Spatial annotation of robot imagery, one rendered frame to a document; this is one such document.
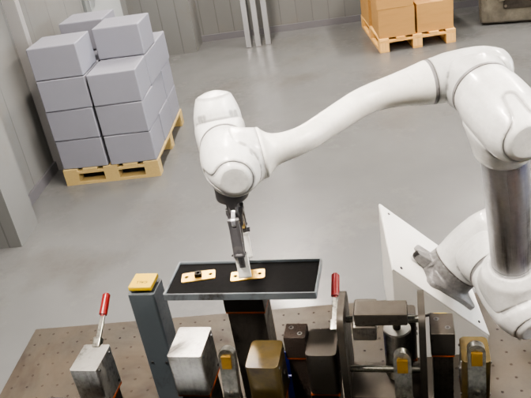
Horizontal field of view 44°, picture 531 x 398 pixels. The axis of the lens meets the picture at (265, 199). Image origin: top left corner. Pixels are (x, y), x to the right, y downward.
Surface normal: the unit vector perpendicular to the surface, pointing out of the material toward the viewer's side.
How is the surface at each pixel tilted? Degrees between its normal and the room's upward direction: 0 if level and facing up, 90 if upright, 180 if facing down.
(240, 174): 93
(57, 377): 0
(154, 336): 90
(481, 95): 48
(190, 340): 0
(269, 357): 0
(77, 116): 90
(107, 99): 90
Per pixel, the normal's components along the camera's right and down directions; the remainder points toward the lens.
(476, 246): -0.69, -0.40
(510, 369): -0.14, -0.87
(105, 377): 0.98, -0.04
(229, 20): -0.05, 0.48
